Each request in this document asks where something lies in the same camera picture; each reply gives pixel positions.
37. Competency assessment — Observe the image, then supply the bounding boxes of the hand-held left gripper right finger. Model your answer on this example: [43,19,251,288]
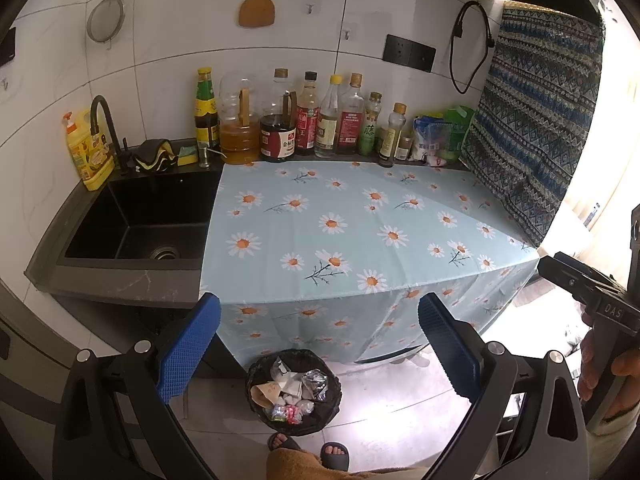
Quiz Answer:
[417,292,591,480]

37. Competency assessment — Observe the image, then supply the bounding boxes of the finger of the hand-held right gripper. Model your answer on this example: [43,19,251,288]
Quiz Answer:
[537,253,627,302]

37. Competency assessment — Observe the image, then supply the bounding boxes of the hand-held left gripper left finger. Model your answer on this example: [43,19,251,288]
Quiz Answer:
[52,292,223,480]

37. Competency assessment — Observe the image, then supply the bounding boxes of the brown paper cup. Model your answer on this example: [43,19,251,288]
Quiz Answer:
[250,382,285,408]

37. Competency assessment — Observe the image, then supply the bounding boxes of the white paper box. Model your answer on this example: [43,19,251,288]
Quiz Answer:
[270,356,303,398]

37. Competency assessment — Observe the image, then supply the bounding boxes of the red snack wrapper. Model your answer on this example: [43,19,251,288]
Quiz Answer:
[272,402,303,425]

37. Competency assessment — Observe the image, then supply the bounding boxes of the silver foil bag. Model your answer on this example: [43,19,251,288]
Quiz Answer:
[300,369,329,402]

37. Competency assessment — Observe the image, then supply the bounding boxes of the black trash bin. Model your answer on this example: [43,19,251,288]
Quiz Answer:
[245,350,343,436]

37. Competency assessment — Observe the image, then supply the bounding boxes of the person's right forearm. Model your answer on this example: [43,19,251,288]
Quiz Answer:
[585,410,640,480]

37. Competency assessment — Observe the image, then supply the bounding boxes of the person's right hand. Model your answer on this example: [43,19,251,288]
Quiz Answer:
[577,305,640,403]

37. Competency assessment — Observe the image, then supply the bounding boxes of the person's left foot in slipper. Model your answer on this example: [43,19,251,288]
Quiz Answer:
[267,432,302,453]

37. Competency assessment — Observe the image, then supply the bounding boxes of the person's foot in slipper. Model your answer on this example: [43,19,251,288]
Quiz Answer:
[267,432,302,453]
[319,441,351,472]

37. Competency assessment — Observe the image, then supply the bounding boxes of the black sink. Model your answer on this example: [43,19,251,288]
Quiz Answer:
[55,167,223,261]

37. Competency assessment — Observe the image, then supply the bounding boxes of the person's right foot in slipper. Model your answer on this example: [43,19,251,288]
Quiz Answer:
[319,441,351,472]

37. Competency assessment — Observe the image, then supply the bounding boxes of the person's orange pants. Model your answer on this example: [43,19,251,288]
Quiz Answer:
[265,447,431,480]

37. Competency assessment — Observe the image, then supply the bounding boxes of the grey sink cabinet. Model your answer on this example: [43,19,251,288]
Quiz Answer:
[0,280,236,386]

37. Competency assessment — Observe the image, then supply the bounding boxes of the blue patterned cloth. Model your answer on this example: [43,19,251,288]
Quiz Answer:
[460,2,608,248]

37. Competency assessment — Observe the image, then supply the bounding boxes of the blue daisy print tablecloth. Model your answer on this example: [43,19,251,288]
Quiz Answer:
[200,157,541,368]

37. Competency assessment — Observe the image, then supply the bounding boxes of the green packet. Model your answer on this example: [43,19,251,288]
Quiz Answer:
[442,105,476,161]

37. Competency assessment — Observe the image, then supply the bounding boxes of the metal soap dispenser pump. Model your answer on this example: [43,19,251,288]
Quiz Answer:
[196,140,221,168]

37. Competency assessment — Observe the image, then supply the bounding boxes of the black and yellow cloth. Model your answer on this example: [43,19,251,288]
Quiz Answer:
[131,138,179,173]

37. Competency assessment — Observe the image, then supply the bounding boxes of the white and blue packet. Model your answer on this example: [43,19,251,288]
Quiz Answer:
[412,115,453,166]

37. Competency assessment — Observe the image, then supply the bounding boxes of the yellow dish soap bottle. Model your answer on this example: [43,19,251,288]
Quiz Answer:
[62,110,116,192]

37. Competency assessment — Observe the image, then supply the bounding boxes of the large cooking oil jug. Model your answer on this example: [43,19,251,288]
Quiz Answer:
[219,71,262,165]

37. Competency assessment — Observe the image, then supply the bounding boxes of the small bottle yellow cap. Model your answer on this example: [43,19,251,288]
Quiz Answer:
[377,102,407,167]

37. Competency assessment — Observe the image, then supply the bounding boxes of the black faucet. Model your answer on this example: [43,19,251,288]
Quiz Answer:
[89,95,136,176]

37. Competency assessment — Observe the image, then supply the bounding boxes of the green oil bottle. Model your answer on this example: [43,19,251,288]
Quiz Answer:
[357,91,383,156]

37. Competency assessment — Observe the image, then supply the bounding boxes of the green label sauce bottle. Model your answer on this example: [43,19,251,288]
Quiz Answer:
[194,67,221,150]

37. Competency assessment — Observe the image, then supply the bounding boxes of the red label bottle yellow cap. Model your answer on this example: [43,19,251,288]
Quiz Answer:
[336,73,366,155]

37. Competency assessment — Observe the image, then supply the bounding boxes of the red label dark bottle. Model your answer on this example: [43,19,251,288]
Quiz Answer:
[295,71,321,156]

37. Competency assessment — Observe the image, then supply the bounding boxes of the clear vinegar bottle yellow cap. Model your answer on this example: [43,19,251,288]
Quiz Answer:
[314,75,343,158]

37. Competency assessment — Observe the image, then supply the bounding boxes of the metal mesh strainer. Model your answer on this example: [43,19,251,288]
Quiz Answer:
[86,0,126,51]

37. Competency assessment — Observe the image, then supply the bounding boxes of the soy sauce jug with handle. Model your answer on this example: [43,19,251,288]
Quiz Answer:
[259,67,299,162]

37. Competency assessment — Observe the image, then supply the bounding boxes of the black cable loop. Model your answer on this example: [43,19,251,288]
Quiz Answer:
[448,0,496,95]

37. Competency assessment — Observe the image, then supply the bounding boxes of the black wall socket panel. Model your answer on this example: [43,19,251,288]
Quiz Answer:
[382,34,437,72]

